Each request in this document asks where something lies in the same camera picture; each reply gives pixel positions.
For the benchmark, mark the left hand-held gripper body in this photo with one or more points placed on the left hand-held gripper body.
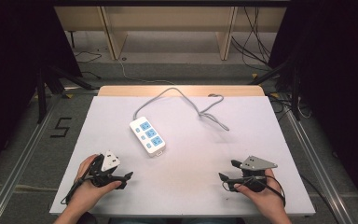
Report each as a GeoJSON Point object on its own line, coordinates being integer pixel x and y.
{"type": "Point", "coordinates": [110, 161]}

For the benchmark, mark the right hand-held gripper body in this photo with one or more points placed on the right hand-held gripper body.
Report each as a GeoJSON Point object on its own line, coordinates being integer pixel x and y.
{"type": "Point", "coordinates": [256, 163]}

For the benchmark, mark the person's right hand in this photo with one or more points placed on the person's right hand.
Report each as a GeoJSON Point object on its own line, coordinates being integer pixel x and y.
{"type": "Point", "coordinates": [268, 197]}

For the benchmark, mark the person's left hand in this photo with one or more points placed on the person's left hand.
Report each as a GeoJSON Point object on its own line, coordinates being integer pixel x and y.
{"type": "Point", "coordinates": [85, 193]}

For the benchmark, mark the white table mat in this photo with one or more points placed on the white table mat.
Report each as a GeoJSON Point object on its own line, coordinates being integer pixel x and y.
{"type": "Point", "coordinates": [199, 161]}

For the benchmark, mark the white power strip blue sockets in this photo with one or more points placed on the white power strip blue sockets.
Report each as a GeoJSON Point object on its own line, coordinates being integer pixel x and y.
{"type": "Point", "coordinates": [147, 136]}

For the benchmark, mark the black metal stand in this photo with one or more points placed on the black metal stand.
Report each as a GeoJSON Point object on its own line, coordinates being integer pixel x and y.
{"type": "Point", "coordinates": [48, 84]}
{"type": "Point", "coordinates": [293, 87]}

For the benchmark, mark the dark curtain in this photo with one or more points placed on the dark curtain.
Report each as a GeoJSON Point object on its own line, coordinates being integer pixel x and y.
{"type": "Point", "coordinates": [9, 77]}
{"type": "Point", "coordinates": [338, 93]}

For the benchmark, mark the light wooden shelf unit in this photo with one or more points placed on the light wooden shelf unit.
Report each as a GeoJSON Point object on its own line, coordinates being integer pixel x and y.
{"type": "Point", "coordinates": [171, 21]}

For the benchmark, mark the aluminium floor rail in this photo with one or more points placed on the aluminium floor rail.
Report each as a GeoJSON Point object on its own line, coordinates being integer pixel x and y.
{"type": "Point", "coordinates": [317, 168]}
{"type": "Point", "coordinates": [18, 161]}

